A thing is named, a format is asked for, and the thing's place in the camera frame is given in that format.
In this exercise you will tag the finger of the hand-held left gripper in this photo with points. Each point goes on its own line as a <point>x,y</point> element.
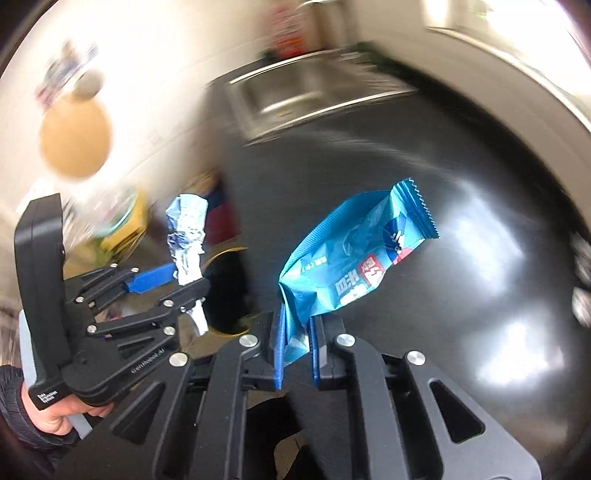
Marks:
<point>184,293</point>
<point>150,277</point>

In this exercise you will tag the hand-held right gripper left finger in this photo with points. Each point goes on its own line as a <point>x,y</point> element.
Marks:
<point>278,364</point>

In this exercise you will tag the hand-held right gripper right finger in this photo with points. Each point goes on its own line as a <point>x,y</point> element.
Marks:
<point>315,355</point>

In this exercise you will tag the black round bin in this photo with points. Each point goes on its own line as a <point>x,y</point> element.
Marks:
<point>226,295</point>

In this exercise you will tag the silver foil wrapper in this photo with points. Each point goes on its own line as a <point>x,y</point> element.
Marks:
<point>187,230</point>

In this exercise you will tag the blue snack packet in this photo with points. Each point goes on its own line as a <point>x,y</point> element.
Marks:
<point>351,258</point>

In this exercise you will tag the person's left hand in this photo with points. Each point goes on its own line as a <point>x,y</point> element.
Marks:
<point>53,410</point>

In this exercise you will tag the red bucket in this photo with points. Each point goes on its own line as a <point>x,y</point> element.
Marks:
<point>220,212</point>

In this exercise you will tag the round wooden board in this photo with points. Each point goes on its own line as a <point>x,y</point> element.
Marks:
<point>76,138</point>

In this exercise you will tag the stainless steel sink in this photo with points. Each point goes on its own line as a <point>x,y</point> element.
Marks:
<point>300,87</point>

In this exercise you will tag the orange bottle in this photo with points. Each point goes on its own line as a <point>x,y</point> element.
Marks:
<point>290,30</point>

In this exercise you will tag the window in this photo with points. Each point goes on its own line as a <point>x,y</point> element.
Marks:
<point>521,18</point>

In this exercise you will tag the grey round wall plate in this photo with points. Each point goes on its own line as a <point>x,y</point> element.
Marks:
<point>87,84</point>

